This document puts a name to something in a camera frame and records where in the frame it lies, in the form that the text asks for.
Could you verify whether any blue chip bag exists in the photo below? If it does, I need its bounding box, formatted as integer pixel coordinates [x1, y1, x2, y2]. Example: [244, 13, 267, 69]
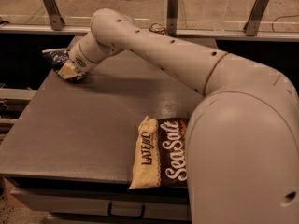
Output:
[42, 49, 83, 83]

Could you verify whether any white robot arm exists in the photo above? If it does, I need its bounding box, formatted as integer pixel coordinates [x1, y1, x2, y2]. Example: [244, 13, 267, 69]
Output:
[59, 9, 299, 224]

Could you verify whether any red coke can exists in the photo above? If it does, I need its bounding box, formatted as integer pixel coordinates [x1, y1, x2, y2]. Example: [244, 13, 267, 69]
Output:
[149, 23, 166, 35]

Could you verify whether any brown sea salt chip bag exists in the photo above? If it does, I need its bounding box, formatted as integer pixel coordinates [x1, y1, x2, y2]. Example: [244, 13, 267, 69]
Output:
[129, 116, 189, 189]

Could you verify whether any left metal railing bracket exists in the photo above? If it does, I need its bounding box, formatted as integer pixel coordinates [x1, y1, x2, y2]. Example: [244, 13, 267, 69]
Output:
[42, 0, 64, 31]

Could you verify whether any metal railing bracket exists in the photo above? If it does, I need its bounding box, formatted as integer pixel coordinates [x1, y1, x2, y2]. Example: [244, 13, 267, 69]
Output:
[166, 0, 179, 35]
[244, 0, 270, 36]
[42, 0, 64, 31]

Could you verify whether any middle metal railing bracket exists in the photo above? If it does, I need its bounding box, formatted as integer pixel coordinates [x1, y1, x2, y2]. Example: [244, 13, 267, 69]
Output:
[166, 0, 179, 35]

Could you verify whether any grey drawer with black handle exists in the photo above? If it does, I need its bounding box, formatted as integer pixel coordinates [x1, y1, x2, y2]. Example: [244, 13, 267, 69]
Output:
[10, 188, 192, 224]

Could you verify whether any right metal railing bracket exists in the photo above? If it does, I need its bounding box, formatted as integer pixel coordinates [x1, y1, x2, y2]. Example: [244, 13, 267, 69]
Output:
[244, 0, 270, 36]

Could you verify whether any black cable on floor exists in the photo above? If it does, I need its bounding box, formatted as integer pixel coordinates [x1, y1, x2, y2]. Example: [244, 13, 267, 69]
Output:
[270, 14, 299, 32]

